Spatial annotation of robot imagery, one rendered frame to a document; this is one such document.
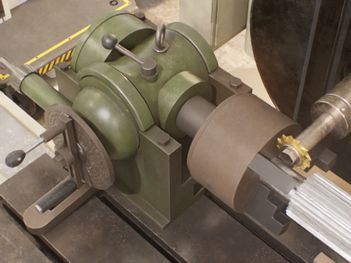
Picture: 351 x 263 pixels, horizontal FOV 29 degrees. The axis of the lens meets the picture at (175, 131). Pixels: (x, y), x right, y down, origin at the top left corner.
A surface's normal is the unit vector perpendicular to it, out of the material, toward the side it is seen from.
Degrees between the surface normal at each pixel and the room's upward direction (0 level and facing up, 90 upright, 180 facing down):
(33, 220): 4
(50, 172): 0
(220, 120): 21
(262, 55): 90
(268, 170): 35
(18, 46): 0
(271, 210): 65
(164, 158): 90
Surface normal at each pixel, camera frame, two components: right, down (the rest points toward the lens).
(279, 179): -0.40, -0.22
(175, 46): 0.16, -0.50
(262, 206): -0.64, 0.22
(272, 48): -0.70, 0.54
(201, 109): -0.14, -0.52
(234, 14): 0.71, 0.54
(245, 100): 0.20, -0.77
